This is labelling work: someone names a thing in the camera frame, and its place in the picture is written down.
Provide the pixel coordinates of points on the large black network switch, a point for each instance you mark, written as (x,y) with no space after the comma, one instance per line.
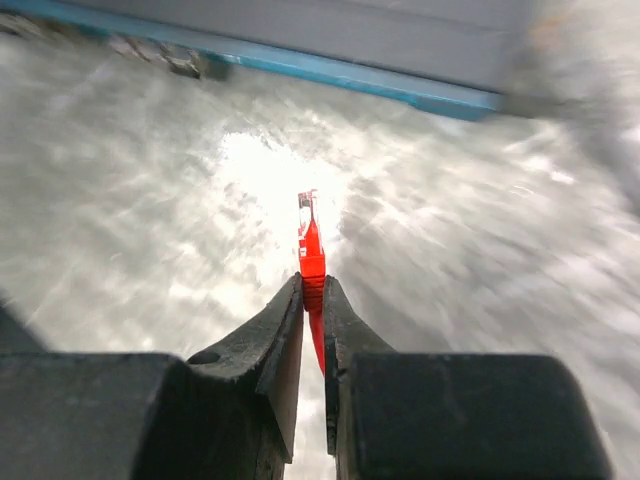
(461,59)

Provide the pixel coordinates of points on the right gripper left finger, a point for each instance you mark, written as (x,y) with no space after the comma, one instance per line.
(228,412)

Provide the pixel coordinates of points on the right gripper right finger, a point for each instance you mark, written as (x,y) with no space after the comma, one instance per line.
(393,415)

